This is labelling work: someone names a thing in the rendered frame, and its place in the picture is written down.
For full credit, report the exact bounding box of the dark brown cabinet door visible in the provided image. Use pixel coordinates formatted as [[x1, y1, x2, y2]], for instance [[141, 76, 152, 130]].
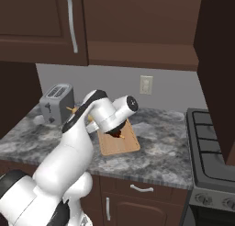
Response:
[[100, 192, 182, 226], [0, 0, 90, 67]]

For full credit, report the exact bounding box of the silver upper cabinet handle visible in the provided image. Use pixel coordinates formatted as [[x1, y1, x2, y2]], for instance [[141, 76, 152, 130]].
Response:
[[66, 0, 79, 54]]

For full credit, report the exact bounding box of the black stove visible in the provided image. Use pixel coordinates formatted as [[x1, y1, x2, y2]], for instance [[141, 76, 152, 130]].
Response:
[[180, 107, 235, 226]]

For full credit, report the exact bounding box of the dark brown upper cabinet door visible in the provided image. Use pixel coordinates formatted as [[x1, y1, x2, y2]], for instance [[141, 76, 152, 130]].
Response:
[[0, 0, 90, 67]]

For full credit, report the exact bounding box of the grey stove knob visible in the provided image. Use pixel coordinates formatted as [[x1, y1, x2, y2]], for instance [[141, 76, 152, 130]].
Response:
[[195, 192, 213, 207], [222, 196, 235, 210]]

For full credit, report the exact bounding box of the dark brown side panel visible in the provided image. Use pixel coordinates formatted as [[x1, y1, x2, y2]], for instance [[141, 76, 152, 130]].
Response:
[[0, 61, 43, 140]]

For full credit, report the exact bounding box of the dark brown meat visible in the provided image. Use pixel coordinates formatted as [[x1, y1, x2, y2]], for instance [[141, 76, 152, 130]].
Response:
[[106, 124, 126, 140]]

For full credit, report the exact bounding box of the thin orange object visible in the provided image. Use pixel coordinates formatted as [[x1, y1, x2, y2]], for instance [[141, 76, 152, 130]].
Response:
[[65, 106, 95, 123]]

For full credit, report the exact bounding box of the dark brown lower cabinet door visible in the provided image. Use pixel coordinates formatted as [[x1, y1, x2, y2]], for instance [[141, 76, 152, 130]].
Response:
[[100, 192, 182, 226]]

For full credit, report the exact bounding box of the silver cabinet handle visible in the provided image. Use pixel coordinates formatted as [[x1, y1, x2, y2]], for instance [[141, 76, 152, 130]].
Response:
[[66, 0, 79, 54], [105, 197, 112, 221]]

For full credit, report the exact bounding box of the grey toaster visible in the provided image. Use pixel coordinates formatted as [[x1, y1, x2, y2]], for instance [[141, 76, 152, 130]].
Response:
[[39, 83, 75, 126]]

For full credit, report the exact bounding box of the silver lower cabinet handle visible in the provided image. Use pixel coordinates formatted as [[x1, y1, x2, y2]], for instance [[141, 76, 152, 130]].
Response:
[[105, 197, 112, 221]]

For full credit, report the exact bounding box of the silver drawer handle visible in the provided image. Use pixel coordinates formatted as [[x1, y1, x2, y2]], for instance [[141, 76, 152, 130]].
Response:
[[129, 184, 154, 194]]

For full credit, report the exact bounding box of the wooden cutting board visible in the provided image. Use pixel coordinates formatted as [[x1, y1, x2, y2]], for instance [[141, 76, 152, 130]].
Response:
[[96, 119, 141, 157]]

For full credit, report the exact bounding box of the white wall outlet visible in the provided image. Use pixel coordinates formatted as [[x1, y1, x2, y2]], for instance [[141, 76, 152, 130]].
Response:
[[139, 74, 154, 96]]

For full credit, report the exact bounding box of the tall dark brown cabinet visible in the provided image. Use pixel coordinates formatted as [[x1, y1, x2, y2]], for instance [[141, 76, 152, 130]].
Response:
[[193, 0, 235, 167]]

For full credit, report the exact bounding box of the wide dark brown upper cabinet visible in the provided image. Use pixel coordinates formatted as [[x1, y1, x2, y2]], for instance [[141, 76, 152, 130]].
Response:
[[82, 0, 215, 73]]

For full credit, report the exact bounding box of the dark brown drawer front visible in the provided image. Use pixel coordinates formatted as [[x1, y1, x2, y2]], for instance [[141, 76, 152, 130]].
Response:
[[99, 175, 189, 207]]

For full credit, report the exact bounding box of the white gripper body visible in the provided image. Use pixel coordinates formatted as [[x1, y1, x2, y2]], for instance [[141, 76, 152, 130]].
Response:
[[85, 120, 100, 134]]

